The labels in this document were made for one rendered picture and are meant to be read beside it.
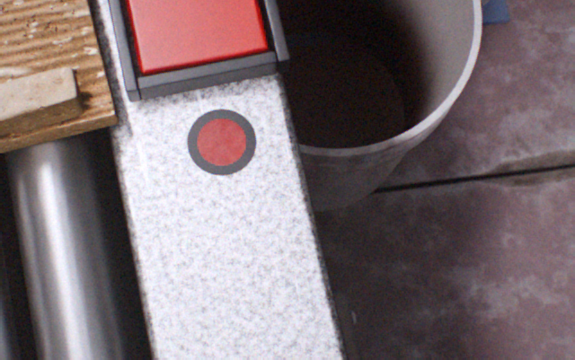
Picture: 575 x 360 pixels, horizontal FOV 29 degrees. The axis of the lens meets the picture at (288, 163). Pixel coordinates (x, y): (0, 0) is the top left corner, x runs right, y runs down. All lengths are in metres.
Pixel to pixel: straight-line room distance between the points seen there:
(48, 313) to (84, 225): 0.04
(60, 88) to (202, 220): 0.09
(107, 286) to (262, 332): 0.07
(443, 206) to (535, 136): 0.16
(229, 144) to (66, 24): 0.09
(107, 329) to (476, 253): 1.00
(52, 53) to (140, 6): 0.05
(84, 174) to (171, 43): 0.07
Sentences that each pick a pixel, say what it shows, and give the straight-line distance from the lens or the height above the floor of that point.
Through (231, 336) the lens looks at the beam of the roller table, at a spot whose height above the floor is 0.92.
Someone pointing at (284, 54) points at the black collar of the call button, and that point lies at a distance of 0.50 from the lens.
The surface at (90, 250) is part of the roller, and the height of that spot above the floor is 0.92.
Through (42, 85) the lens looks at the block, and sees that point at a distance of 0.47.
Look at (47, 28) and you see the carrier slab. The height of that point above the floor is 0.94.
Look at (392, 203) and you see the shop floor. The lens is 1.45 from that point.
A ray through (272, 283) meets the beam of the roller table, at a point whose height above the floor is 0.91.
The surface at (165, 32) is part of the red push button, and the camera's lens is 0.51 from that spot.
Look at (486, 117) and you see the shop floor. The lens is 1.50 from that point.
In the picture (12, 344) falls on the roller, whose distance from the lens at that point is 0.51.
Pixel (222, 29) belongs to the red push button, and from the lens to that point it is 0.51.
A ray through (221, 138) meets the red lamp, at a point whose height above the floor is 0.92.
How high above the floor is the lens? 1.40
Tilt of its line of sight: 75 degrees down
